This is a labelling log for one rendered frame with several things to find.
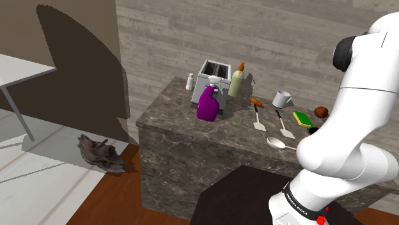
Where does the dark brown driftwood piece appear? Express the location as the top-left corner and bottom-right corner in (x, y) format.
(77, 134), (127, 174)

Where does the white salt shaker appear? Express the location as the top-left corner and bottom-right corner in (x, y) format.
(185, 73), (195, 91)

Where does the dark robot stand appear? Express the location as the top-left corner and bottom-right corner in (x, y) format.
(190, 164), (364, 225)

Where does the silver two-slot toaster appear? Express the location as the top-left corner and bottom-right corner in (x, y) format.
(191, 59), (232, 112)

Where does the black-handled silver spatula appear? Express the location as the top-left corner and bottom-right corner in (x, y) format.
(253, 104), (267, 132)
(274, 109), (296, 140)

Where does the purple spray bottle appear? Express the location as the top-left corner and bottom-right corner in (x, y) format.
(196, 75), (221, 122)

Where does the white table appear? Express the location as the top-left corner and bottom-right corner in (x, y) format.
(0, 52), (58, 143)

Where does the brown round thing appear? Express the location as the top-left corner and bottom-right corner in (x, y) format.
(313, 106), (329, 119)

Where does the white mug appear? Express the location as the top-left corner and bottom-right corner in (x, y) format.
(272, 90), (293, 109)

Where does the pale green bottle orange cap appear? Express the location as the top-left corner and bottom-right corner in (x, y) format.
(228, 61), (246, 98)

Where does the green and yellow sponge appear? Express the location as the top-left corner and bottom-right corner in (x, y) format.
(292, 111), (314, 128)

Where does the silver spoon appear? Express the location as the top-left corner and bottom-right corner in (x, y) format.
(266, 136), (297, 151)

